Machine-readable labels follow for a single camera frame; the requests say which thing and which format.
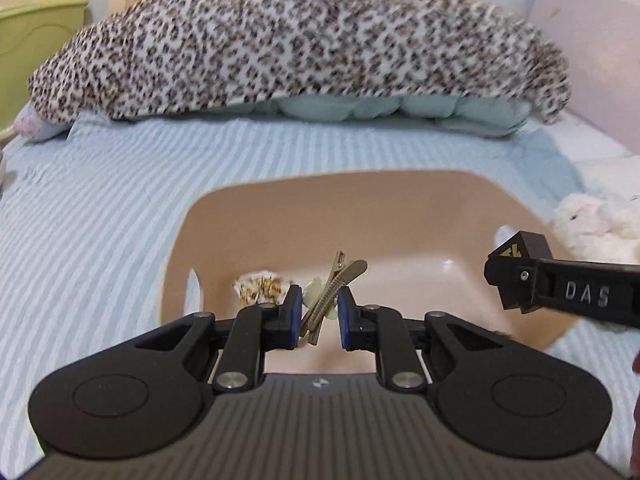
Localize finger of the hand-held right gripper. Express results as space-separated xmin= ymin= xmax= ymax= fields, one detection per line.
xmin=483 ymin=230 xmax=640 ymax=331

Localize wide taupe hair clip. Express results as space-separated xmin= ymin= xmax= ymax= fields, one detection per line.
xmin=300 ymin=259 xmax=369 ymax=336

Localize light blue quilt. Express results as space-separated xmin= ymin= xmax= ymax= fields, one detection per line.
xmin=36 ymin=91 xmax=532 ymax=142

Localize white plush toy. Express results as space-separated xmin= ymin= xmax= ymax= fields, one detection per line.
xmin=552 ymin=157 xmax=640 ymax=267

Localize leopard print scrunchie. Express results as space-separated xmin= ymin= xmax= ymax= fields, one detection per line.
xmin=233 ymin=269 xmax=284 ymax=307

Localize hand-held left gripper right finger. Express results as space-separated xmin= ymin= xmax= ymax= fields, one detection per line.
xmin=337 ymin=290 xmax=507 ymax=394

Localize pink fluffy cloth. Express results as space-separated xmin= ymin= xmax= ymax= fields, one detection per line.
xmin=12 ymin=102 xmax=52 ymax=142

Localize beige plastic basin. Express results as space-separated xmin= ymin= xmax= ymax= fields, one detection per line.
xmin=158 ymin=170 xmax=577 ymax=377

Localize slim taupe hair clip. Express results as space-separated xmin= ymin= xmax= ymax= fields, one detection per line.
xmin=306 ymin=249 xmax=349 ymax=347

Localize green wooden furniture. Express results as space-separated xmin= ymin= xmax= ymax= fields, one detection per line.
xmin=0 ymin=0 xmax=89 ymax=133

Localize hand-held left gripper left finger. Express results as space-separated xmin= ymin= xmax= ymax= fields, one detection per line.
xmin=135 ymin=285 xmax=305 ymax=394

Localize blue striped bed sheet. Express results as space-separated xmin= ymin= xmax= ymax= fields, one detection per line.
xmin=0 ymin=110 xmax=640 ymax=463

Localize leopard print fleece blanket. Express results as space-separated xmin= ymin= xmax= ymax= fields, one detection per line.
xmin=27 ymin=0 xmax=572 ymax=126

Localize cream hair clip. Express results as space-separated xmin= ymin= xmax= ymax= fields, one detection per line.
xmin=304 ymin=277 xmax=340 ymax=322

